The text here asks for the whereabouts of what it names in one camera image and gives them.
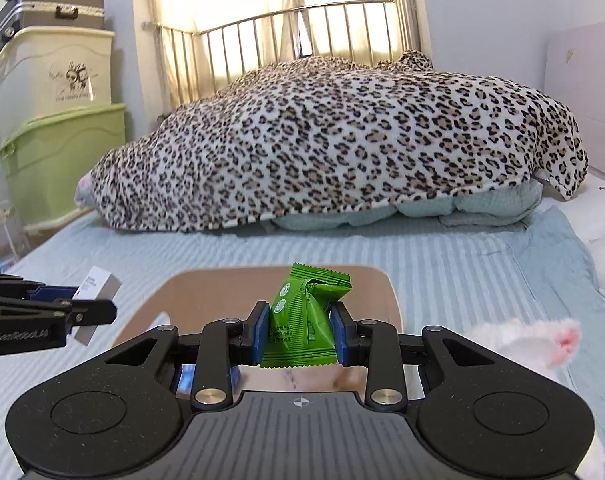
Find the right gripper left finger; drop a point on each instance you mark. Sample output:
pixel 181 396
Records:
pixel 224 344

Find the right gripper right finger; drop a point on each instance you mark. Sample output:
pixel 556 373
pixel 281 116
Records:
pixel 374 345

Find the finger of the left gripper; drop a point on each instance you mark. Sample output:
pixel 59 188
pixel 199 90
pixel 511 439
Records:
pixel 16 287
pixel 29 326

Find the green snack packet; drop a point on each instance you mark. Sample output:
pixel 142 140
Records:
pixel 300 332

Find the white small card box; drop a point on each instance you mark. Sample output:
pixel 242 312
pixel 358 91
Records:
pixel 99 284

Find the beige plastic storage bin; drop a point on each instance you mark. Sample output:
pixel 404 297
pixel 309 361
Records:
pixel 192 299

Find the blue striped bed sheet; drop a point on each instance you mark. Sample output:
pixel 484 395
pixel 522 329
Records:
pixel 455 277

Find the green plastic storage box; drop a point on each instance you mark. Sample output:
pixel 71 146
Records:
pixel 44 160

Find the white fluffy plush toy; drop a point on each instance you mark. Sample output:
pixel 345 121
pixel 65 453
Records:
pixel 546 347

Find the light green folded quilt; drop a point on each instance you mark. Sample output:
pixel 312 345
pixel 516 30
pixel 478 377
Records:
pixel 490 208

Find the cream plastic storage box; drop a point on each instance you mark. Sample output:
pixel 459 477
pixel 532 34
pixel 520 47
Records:
pixel 48 70

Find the leopard print blanket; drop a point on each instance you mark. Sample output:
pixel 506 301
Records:
pixel 325 135

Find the white pillow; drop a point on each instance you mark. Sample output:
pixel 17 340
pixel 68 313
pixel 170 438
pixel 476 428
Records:
pixel 586 214

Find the grey metal suitcase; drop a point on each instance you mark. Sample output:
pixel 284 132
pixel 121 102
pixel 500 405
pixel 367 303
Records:
pixel 20 14

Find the cream window curtain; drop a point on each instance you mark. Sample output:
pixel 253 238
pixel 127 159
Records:
pixel 282 20

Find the pale pink headboard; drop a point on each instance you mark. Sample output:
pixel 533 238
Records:
pixel 575 76

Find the gold metal bed frame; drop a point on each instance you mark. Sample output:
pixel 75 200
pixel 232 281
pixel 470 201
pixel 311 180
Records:
pixel 292 40

